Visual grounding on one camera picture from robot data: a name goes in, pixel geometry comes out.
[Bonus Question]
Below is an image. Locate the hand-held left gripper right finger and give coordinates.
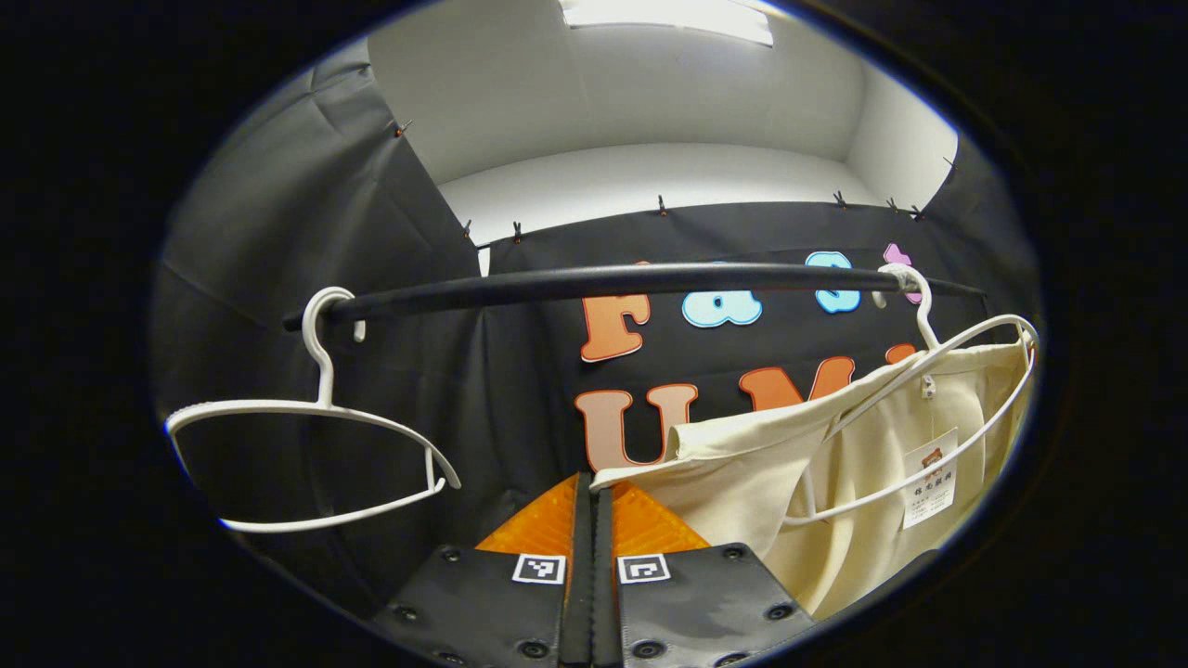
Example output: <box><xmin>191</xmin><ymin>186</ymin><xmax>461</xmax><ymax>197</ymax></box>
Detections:
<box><xmin>592</xmin><ymin>481</ymin><xmax>818</xmax><ymax>668</ymax></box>

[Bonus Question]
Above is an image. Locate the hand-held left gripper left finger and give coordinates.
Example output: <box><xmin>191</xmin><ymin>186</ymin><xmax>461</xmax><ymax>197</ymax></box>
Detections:
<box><xmin>371</xmin><ymin>471</ymin><xmax>595</xmax><ymax>668</ymax></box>

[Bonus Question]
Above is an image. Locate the cream shirt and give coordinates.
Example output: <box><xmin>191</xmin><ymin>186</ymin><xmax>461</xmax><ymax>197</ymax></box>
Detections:
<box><xmin>590</xmin><ymin>343</ymin><xmax>1036</xmax><ymax>621</ymax></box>

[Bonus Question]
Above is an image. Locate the white plastic hanger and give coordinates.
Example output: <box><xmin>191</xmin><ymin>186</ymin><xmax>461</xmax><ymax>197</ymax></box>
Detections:
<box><xmin>165</xmin><ymin>286</ymin><xmax>462</xmax><ymax>534</ymax></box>
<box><xmin>784</xmin><ymin>263</ymin><xmax>1039</xmax><ymax>527</ymax></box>

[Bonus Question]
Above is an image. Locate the row of small cloth clips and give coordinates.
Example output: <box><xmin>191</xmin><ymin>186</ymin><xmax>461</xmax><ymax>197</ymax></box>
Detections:
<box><xmin>390</xmin><ymin>121</ymin><xmax>957</xmax><ymax>244</ymax></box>

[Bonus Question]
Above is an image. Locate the black backdrop cloth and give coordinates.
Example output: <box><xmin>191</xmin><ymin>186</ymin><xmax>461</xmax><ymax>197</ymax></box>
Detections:
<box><xmin>148</xmin><ymin>37</ymin><xmax>1040</xmax><ymax>613</ymax></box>

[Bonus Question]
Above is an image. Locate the ceiling light panel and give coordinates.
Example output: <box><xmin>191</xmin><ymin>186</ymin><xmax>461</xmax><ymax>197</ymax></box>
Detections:
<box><xmin>560</xmin><ymin>0</ymin><xmax>776</xmax><ymax>47</ymax></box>

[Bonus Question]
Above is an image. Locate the black clothes rail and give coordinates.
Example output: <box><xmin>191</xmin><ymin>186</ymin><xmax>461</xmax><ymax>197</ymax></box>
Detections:
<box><xmin>283</xmin><ymin>262</ymin><xmax>987</xmax><ymax>333</ymax></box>

